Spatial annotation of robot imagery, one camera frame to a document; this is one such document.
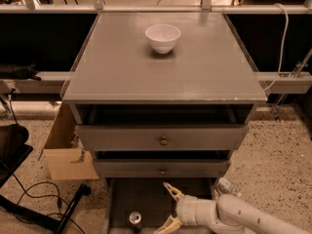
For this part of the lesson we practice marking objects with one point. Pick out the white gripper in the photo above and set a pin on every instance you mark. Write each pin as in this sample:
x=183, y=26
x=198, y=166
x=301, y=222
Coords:
x=187, y=210

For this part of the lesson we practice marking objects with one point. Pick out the redbull can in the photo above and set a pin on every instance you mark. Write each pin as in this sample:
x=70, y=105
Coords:
x=135, y=221

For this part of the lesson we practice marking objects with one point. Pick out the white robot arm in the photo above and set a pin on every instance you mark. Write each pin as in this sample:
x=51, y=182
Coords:
x=227, y=215

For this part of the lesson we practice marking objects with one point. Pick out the grey bottom drawer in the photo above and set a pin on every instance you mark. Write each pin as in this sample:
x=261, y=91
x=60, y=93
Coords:
x=149, y=197

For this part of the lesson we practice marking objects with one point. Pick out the grey drawer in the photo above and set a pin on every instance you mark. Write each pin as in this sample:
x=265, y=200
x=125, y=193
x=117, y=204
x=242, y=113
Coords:
x=161, y=163
x=149, y=197
x=176, y=127

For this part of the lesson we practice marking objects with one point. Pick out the grey middle drawer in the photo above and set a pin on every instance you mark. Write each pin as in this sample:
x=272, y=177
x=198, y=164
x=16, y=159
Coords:
x=161, y=163

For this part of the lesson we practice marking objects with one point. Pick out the grey top drawer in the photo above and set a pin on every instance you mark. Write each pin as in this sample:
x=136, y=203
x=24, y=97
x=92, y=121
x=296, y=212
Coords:
x=176, y=127

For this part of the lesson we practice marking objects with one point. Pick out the grey drawer cabinet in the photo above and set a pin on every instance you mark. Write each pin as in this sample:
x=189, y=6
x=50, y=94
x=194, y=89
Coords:
x=206, y=66

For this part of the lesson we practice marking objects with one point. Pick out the cardboard box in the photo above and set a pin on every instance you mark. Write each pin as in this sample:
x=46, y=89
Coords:
x=66, y=157

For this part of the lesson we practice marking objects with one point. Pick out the white ceramic bowl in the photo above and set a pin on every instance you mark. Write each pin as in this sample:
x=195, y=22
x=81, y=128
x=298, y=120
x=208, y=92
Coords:
x=162, y=38

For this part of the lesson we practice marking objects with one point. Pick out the aluminium frame rail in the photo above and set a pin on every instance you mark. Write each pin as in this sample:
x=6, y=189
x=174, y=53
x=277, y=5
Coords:
x=156, y=7

